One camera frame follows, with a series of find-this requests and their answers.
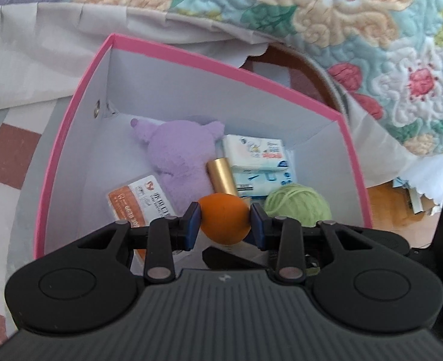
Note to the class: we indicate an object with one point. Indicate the green yarn ball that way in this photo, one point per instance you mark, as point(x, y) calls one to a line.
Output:
point(296, 203)

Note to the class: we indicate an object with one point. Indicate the papers under bed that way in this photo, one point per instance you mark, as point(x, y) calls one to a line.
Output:
point(413, 197)

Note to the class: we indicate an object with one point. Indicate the clear plastic box orange label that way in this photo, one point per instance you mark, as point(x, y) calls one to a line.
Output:
point(138, 199)

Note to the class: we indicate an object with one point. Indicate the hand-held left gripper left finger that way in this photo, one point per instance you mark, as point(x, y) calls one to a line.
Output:
point(192, 227)

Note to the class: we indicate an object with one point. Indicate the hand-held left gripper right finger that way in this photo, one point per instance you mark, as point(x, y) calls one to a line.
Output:
point(258, 227)

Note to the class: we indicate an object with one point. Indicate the pink cardboard box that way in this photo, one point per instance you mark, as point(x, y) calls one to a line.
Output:
point(93, 150)

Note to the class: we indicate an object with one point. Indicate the checkered rug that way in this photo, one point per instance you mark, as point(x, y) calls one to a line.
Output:
point(7, 150)

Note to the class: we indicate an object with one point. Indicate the blue wet wipes pack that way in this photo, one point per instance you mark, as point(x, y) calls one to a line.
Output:
point(266, 182)

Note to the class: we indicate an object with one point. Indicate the small white tissue pack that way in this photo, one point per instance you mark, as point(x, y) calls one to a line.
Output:
point(255, 152)

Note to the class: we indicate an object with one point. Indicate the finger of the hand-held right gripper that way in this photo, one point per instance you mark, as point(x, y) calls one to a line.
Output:
point(232, 257)

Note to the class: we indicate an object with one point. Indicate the floral quilt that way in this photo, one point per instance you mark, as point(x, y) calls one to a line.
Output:
point(319, 7)

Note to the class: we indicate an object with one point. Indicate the purple plush toy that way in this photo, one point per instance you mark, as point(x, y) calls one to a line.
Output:
point(185, 154)

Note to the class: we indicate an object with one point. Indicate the beige bottle orange cap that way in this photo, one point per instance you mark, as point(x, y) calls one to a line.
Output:
point(223, 176)

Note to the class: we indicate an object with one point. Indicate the orange makeup sponge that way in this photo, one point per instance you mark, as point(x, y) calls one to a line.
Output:
point(225, 218)

